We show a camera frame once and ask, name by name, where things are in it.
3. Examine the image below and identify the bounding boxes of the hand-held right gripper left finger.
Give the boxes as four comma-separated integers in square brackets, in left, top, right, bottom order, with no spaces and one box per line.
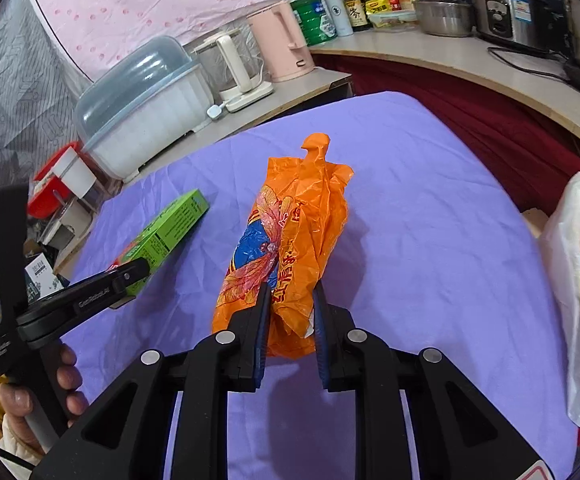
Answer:
[30,282,273,480]

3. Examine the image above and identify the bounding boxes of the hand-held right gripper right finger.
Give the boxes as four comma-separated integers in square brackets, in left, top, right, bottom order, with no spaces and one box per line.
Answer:
[314,280,558,480]

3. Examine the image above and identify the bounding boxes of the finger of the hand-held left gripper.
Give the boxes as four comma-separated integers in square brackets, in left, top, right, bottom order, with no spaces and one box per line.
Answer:
[104,259,151,309]

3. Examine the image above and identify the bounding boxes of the orange printed plastic bag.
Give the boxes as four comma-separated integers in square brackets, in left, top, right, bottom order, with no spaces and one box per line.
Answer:
[212,133,355,359]

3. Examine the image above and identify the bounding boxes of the white plastic trash bag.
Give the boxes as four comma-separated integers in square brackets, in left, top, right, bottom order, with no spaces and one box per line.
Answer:
[540,171,580,433]

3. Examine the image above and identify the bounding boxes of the person's left hand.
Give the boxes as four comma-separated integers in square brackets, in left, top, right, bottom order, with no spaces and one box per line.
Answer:
[0,345,90,453]

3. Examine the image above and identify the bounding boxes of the white green cardboard box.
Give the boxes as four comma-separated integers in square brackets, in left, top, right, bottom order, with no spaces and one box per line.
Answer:
[22,255,68,306]

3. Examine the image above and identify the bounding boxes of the red plastic basin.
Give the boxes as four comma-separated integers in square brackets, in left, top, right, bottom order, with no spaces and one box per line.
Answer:
[27,142,81,218]

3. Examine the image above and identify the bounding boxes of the white plastic cup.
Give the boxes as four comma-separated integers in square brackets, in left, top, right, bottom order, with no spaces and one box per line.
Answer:
[52,150,97,196]

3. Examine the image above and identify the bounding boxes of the purple tablecloth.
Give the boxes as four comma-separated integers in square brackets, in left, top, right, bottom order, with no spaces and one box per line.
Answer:
[60,91,578,480]

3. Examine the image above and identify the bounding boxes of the white dish box clear lid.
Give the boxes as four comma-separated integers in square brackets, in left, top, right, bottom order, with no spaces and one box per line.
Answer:
[74,35,209,183]

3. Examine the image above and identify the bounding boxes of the grey patterned cloth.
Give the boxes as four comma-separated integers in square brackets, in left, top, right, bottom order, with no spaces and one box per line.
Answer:
[0,0,93,221]

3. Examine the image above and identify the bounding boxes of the wooden side shelf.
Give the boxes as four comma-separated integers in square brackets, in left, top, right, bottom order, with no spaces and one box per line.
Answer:
[52,67,353,281]

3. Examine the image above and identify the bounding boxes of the dark red cloth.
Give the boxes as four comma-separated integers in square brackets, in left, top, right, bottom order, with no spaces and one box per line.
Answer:
[315,52,580,211]

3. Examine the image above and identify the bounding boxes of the pink dotted cloth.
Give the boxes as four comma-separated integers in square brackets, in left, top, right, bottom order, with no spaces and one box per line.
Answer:
[25,0,341,81]

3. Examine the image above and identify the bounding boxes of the pink electric kettle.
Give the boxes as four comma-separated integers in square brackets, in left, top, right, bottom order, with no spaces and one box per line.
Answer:
[246,0,315,83]

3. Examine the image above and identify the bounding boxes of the green tin can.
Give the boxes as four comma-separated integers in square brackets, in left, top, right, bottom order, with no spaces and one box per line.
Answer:
[290,0,338,47]

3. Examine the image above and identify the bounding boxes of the white cylindrical bottle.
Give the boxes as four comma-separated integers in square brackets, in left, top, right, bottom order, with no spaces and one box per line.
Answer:
[320,0,355,37]

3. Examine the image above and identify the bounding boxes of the clear food container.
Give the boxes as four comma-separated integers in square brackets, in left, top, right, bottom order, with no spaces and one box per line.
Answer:
[370,10,418,31]

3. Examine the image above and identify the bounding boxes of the steel pot with lid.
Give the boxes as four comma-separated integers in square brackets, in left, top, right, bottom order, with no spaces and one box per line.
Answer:
[414,0,474,38]

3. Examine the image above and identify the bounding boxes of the steel rice cooker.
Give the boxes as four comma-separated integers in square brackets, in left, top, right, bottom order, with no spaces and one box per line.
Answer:
[464,0,553,53]

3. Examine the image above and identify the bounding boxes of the glass electric kettle white handle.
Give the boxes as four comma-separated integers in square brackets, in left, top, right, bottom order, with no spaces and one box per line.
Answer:
[192,30,275,113]

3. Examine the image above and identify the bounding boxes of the black power cable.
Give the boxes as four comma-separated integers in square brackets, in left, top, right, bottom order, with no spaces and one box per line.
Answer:
[487,46,570,75]

